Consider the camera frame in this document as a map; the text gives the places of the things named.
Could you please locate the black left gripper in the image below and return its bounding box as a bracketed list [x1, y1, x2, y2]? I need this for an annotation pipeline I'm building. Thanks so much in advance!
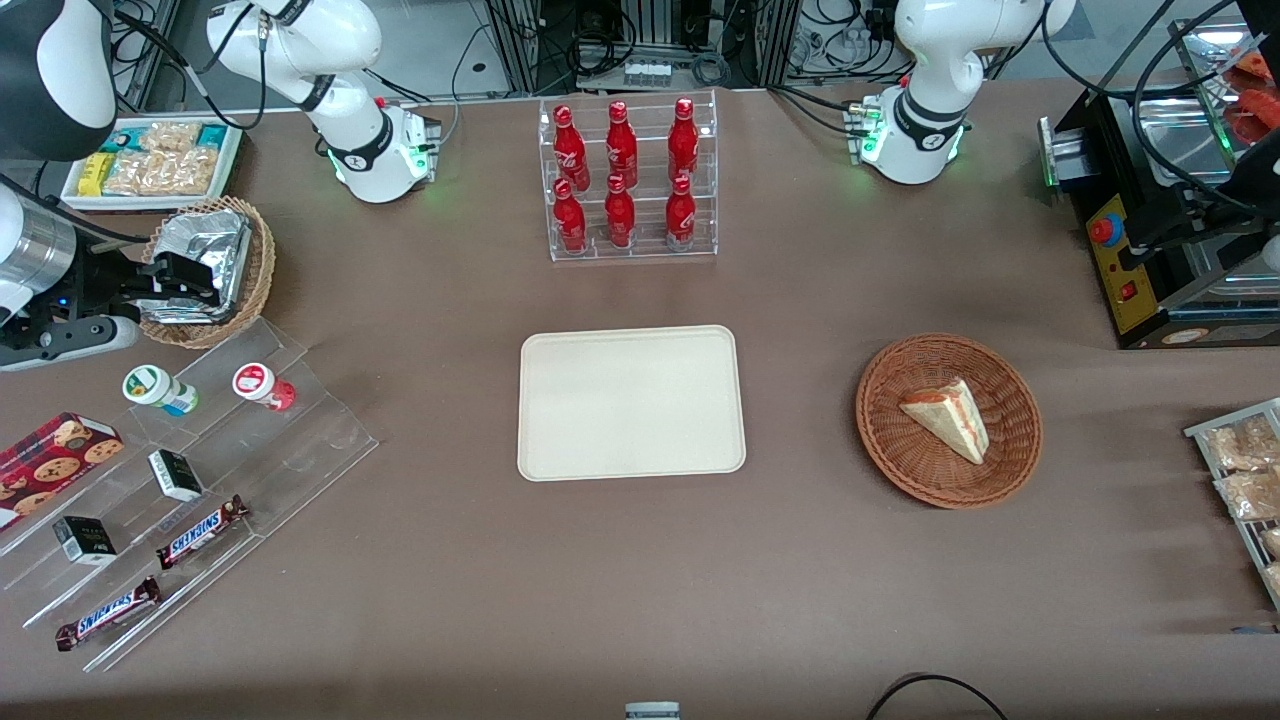
[1118, 130, 1280, 274]

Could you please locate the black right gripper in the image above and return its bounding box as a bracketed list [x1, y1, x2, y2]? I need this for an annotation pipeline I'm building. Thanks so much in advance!
[60, 246, 224, 325]

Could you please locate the green gum bottle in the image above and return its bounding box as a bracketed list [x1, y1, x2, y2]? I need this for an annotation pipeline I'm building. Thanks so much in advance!
[122, 364, 200, 418]

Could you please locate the red gum bottle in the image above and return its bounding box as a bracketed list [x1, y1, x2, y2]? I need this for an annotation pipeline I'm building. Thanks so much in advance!
[232, 362, 298, 414]

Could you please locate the white snack tray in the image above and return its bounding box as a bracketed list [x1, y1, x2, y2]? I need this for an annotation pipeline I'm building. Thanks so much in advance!
[60, 116, 245, 214]

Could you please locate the beige rectangular tray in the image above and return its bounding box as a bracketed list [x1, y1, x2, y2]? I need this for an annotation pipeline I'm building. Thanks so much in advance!
[517, 325, 748, 483]

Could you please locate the silver foil bag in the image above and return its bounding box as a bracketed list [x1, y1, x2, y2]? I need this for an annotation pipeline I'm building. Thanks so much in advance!
[135, 209, 252, 325]

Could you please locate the black food warmer cabinet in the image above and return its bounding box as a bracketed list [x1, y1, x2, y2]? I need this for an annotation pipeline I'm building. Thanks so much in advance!
[1038, 18, 1280, 350]

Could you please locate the oval wicker basket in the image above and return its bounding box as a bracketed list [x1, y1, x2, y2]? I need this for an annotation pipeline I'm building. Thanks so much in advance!
[134, 195, 277, 350]

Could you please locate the clear cracker bag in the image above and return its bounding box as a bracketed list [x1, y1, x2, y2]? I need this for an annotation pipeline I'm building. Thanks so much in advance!
[104, 150, 222, 197]
[138, 120, 207, 157]

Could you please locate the yellow snack pack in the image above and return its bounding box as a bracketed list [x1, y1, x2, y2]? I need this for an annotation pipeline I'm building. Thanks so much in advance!
[77, 151, 117, 199]

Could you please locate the red wrapped food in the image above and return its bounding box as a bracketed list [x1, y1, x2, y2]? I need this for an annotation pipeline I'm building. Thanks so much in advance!
[1224, 48, 1280, 147]

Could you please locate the small black box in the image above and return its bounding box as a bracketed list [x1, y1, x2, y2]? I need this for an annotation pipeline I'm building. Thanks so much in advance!
[147, 448, 205, 504]
[52, 514, 118, 567]

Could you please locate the clear acrylic stepped stand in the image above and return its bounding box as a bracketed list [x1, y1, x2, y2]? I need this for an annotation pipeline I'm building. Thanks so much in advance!
[0, 318, 380, 674]

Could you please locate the red cookie box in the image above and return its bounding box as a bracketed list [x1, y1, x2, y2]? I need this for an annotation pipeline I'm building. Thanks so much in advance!
[0, 412, 127, 532]

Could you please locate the snickers chocolate bar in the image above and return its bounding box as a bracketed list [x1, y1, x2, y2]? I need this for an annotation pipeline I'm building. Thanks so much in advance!
[155, 494, 251, 572]
[54, 575, 163, 653]

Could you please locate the wrapped triangle sandwich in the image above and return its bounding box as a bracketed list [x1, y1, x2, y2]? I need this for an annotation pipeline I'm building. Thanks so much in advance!
[898, 376, 991, 467]

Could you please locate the round brown wicker basket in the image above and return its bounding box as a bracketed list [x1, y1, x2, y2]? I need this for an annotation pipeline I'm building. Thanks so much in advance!
[855, 333, 1045, 511]

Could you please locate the red cola bottle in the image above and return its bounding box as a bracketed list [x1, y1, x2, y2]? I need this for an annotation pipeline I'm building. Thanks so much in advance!
[604, 174, 638, 250]
[667, 97, 701, 185]
[665, 175, 698, 252]
[553, 178, 589, 255]
[553, 104, 592, 193]
[605, 100, 640, 189]

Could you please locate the clear acrylic bottle rack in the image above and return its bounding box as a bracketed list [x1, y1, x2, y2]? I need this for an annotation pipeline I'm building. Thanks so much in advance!
[538, 89, 720, 264]

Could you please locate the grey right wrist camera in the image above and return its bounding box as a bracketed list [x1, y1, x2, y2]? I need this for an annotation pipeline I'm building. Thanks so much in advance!
[0, 314, 142, 374]

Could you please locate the thick black cable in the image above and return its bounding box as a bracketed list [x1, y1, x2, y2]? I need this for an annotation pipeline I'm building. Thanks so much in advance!
[1040, 0, 1267, 217]

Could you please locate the grey wire rack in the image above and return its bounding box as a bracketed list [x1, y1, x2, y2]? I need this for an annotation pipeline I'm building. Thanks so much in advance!
[1184, 398, 1280, 612]

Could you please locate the thin black cable loop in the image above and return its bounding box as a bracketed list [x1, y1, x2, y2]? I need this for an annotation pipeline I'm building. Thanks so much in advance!
[865, 673, 1012, 720]

